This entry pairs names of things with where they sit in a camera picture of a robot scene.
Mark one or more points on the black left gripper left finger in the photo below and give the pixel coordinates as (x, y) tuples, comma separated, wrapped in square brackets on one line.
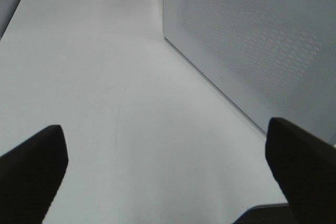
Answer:
[(31, 174)]

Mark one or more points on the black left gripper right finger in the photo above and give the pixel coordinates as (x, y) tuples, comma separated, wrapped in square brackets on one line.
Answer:
[(304, 168)]

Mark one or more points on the white microwave door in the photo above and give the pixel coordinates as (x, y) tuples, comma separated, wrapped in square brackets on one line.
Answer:
[(272, 58)]

